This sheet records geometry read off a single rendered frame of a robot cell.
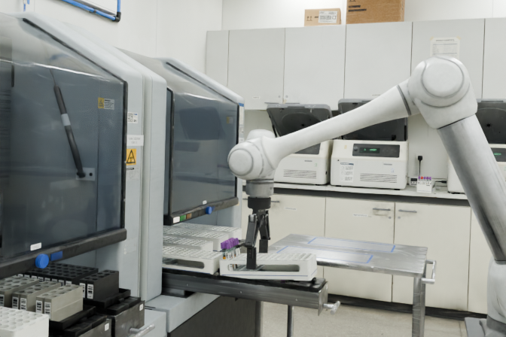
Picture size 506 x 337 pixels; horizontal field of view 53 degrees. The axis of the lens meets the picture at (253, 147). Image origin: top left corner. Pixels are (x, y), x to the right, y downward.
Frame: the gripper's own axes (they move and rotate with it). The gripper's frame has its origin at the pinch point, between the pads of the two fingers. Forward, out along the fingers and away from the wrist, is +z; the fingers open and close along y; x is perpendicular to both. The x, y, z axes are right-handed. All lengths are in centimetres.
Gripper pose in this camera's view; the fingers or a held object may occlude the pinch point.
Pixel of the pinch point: (257, 259)
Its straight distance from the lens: 165.6
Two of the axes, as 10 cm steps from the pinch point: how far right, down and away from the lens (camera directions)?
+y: 3.3, -0.1, 9.4
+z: -0.3, 10.0, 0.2
